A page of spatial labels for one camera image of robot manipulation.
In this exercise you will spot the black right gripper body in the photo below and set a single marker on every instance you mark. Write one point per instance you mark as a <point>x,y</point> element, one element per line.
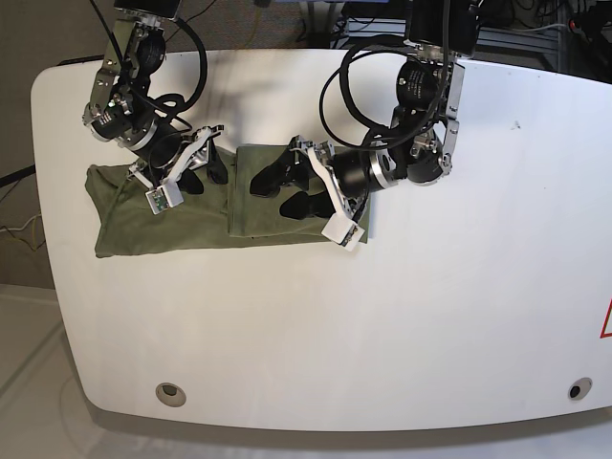
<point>174,150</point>

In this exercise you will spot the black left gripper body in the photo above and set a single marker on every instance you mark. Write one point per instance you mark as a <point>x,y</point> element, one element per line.
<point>343,175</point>

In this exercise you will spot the green T-shirt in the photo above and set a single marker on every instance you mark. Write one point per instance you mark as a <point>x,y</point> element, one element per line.
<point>224,216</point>

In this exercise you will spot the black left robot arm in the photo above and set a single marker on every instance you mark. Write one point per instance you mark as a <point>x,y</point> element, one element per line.
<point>416,145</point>

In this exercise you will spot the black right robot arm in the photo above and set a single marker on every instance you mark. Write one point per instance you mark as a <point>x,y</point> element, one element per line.
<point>120,108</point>

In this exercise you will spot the left table grommet hole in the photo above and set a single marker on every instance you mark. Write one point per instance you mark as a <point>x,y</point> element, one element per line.
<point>170,394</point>

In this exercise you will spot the table grommet hole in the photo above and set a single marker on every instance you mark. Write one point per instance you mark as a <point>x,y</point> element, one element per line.
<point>170,394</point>
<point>580,389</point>

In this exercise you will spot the red warning triangle sticker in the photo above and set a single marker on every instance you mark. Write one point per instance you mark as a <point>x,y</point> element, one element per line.
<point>606,330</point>

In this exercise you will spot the right table grommet hole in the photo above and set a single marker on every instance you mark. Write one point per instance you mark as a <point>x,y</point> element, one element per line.
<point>580,389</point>

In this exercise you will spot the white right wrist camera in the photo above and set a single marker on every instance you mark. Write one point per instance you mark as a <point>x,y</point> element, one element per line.
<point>164,197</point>

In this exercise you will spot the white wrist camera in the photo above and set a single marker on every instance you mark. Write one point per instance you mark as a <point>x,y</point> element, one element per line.
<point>164,197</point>
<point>343,231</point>

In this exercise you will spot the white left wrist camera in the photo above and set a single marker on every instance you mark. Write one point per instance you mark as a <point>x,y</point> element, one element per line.
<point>343,231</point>

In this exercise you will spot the aluminium frame rail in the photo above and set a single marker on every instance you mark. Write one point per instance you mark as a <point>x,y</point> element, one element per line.
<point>561,48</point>

